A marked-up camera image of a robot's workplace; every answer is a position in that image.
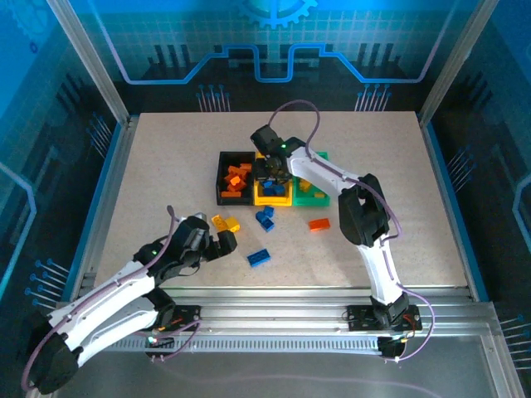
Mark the yellow plastic bin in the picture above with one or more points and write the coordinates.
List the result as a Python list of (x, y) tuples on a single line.
[(265, 201)]

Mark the round orange lego piece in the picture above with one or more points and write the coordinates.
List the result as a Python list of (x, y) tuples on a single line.
[(235, 181)]

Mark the green plastic bin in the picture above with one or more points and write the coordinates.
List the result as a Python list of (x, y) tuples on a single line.
[(311, 201)]

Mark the large blue lego brick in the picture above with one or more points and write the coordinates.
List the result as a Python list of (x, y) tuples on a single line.
[(259, 257)]

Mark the long orange lego brick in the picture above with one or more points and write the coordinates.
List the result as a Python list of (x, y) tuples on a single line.
[(231, 194)]

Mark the black plastic bin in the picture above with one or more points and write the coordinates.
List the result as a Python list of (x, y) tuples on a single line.
[(222, 182)]

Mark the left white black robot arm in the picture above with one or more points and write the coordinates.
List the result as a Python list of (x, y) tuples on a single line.
[(103, 290)]

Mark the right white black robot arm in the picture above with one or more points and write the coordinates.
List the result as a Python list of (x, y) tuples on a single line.
[(311, 168)]

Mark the left black controller board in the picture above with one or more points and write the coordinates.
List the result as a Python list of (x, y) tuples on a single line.
[(162, 343)]

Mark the black controller board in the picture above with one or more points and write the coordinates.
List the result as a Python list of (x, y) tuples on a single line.
[(390, 346), (162, 343)]

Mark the right black controller board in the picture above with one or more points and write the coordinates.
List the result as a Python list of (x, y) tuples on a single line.
[(390, 346)]

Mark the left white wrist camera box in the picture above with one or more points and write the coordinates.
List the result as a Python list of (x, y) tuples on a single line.
[(201, 215)]

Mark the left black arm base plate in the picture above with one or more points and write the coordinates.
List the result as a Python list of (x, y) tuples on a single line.
[(186, 317)]

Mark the aluminium front frame rail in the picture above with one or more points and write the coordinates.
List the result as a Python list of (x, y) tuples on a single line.
[(269, 315)]

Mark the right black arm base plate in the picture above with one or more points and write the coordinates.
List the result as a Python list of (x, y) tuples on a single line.
[(359, 319)]

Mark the left aluminium corner post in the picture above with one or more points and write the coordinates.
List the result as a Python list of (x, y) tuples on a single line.
[(91, 62)]

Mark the aluminium corner post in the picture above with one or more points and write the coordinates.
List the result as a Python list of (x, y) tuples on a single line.
[(91, 62), (456, 62)]

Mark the right aluminium corner post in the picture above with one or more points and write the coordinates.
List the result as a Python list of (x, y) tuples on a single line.
[(456, 62)]

